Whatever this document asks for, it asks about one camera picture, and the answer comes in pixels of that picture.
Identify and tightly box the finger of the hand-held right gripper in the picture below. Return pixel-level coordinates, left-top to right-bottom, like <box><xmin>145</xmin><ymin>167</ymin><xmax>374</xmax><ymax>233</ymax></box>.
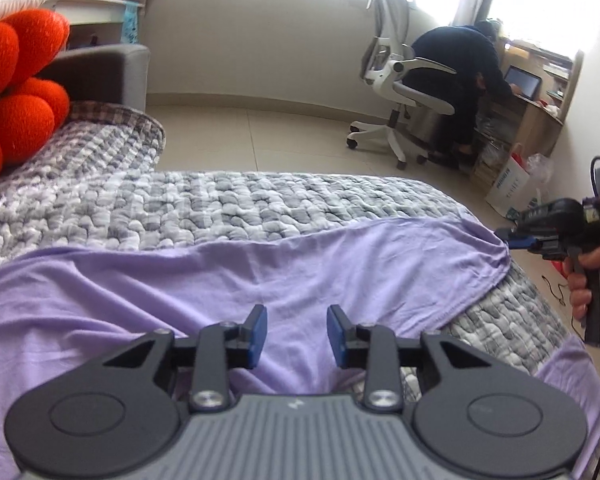
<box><xmin>495</xmin><ymin>227</ymin><xmax>573</xmax><ymax>262</ymax></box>

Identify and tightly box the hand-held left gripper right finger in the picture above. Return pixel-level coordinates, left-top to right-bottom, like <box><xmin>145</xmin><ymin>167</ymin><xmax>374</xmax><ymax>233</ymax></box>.
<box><xmin>326</xmin><ymin>304</ymin><xmax>492</xmax><ymax>413</ymax></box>

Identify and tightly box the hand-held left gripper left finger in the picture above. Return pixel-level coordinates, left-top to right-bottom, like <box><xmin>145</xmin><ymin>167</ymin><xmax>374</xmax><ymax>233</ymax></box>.
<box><xmin>100</xmin><ymin>304</ymin><xmax>270</xmax><ymax>413</ymax></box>

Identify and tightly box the lilac garment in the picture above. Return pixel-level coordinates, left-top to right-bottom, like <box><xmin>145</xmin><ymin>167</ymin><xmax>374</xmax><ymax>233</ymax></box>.
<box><xmin>0</xmin><ymin>215</ymin><xmax>600</xmax><ymax>480</ymax></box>

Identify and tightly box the person's right hand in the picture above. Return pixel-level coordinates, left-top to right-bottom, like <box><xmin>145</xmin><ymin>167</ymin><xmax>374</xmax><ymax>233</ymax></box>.
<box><xmin>562</xmin><ymin>246</ymin><xmax>600</xmax><ymax>322</ymax></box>

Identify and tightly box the clear plastic bag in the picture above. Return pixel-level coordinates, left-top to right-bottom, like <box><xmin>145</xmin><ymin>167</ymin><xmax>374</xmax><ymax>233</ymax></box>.
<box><xmin>527</xmin><ymin>154</ymin><xmax>554</xmax><ymax>187</ymax></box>

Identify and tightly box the white cardboard box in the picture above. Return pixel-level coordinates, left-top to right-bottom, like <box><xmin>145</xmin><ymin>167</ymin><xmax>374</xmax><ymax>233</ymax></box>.
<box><xmin>485</xmin><ymin>143</ymin><xmax>542</xmax><ymax>219</ymax></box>

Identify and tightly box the wooden desk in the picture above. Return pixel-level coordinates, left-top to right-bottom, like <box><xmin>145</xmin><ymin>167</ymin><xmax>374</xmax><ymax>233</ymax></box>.
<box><xmin>472</xmin><ymin>36</ymin><xmax>586</xmax><ymax>162</ymax></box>

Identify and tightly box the grey quilted blanket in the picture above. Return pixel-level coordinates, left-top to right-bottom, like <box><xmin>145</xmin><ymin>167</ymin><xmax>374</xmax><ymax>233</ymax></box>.
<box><xmin>0</xmin><ymin>101</ymin><xmax>589</xmax><ymax>377</ymax></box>

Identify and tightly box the open laptop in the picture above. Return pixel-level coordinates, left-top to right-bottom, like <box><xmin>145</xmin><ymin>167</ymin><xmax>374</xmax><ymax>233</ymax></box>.
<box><xmin>504</xmin><ymin>65</ymin><xmax>544</xmax><ymax>102</ymax></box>

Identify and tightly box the white office chair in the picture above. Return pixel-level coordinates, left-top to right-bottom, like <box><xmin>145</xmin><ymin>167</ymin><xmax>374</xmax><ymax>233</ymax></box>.
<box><xmin>346</xmin><ymin>0</ymin><xmax>459</xmax><ymax>170</ymax></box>

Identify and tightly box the grey sofa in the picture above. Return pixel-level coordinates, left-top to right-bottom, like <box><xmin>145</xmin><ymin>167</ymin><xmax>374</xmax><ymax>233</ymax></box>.
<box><xmin>34</xmin><ymin>43</ymin><xmax>152</xmax><ymax>114</ymax></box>

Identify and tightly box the red plush cushion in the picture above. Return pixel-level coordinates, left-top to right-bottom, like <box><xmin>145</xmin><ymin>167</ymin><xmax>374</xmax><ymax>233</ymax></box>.
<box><xmin>0</xmin><ymin>8</ymin><xmax>72</xmax><ymax>187</ymax></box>

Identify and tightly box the blue printed hanging bag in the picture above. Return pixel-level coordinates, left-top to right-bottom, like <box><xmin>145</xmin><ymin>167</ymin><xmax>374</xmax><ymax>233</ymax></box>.
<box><xmin>121</xmin><ymin>2</ymin><xmax>142</xmax><ymax>45</ymax></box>

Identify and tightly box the white bookshelf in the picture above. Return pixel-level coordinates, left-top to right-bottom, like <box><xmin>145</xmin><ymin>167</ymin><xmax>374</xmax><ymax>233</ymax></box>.
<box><xmin>44</xmin><ymin>0</ymin><xmax>147</xmax><ymax>47</ymax></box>

